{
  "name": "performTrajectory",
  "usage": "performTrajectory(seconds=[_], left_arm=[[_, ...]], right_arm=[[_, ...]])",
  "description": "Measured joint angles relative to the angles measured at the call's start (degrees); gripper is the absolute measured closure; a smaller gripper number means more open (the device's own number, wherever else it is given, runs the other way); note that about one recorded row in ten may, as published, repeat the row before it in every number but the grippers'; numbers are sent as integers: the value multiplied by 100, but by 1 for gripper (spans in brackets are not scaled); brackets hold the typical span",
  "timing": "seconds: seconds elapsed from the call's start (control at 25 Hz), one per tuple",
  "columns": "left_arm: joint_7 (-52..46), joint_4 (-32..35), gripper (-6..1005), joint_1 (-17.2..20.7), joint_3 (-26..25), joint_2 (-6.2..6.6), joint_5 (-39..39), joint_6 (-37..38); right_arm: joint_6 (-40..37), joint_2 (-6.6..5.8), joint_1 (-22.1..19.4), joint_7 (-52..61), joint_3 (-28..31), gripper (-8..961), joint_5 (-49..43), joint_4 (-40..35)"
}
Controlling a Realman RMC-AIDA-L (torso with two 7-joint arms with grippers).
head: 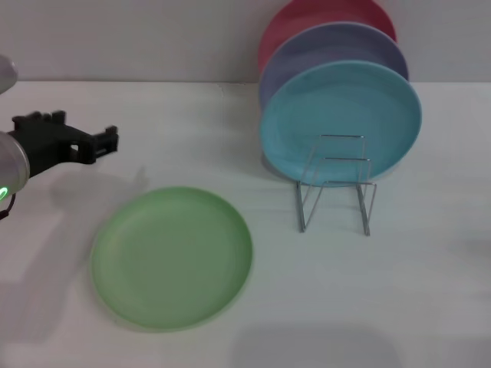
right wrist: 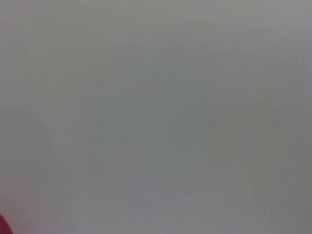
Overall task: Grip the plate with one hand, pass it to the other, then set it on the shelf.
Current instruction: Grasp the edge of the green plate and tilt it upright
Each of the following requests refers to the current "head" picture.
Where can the cyan plate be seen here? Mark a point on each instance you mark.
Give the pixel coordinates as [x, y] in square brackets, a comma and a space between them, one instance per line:
[337, 103]

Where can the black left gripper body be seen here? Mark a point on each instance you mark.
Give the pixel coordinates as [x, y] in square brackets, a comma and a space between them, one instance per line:
[42, 142]

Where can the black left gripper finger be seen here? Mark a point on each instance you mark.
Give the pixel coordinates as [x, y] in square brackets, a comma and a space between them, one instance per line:
[107, 138]
[90, 156]

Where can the green plate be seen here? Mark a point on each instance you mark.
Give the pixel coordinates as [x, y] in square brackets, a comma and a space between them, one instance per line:
[172, 260]

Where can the purple plate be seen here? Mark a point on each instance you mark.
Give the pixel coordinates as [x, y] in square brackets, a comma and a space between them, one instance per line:
[326, 42]

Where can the red plate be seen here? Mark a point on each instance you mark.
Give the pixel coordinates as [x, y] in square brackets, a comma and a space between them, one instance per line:
[307, 15]

